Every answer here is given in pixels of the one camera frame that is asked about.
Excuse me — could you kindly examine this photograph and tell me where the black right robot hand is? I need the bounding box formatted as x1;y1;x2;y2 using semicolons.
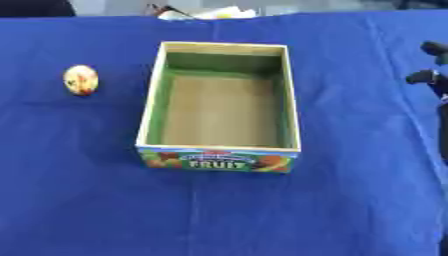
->
404;40;448;161

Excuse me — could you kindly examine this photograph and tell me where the open cardboard box green inside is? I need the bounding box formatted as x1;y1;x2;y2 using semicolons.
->
134;40;303;174

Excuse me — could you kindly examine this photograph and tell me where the dark object beyond table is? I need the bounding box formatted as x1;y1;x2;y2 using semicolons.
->
0;0;77;18

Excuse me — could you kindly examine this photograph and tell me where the yellow red toy fruit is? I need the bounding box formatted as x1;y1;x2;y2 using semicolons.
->
61;64;100;97

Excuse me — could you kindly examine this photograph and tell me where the white yellow clutter pile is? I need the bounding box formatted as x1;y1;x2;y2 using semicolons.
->
145;3;259;21

